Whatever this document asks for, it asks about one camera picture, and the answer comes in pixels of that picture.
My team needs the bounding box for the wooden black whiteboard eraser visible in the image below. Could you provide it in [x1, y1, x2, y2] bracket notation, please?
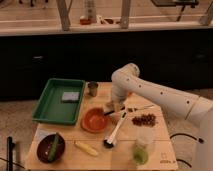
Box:
[103, 102, 125, 116]

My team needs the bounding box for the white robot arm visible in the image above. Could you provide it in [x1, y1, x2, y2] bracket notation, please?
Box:
[111, 63, 213, 171]

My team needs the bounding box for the red orange bowl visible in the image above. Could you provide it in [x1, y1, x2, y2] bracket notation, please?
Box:
[81, 108, 109, 133]

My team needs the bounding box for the dark brown bowl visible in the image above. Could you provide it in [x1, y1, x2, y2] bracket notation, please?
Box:
[37, 133, 65, 163]

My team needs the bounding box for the small metal cup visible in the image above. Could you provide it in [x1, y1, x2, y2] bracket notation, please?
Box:
[88, 81, 98, 97]

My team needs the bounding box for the grey sponge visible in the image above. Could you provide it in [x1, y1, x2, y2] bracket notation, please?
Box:
[62, 92, 80, 102]

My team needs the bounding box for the yellow corn cob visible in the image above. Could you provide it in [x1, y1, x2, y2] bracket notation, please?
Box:
[74, 141, 98, 156]

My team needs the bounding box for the green plastic tray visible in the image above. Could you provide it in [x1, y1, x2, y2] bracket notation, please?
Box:
[32, 78, 85, 125]

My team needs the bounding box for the green cucumber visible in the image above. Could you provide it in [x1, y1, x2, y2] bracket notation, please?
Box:
[48, 133, 59, 162]

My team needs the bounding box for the red object on shelf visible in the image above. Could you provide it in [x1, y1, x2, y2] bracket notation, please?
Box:
[80, 18, 91, 25]

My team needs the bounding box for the black stand at left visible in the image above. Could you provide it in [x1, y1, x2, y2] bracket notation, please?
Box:
[6, 136, 14, 171]

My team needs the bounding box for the black cable on floor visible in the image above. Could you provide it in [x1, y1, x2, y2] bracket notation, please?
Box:
[169, 132, 205, 171]

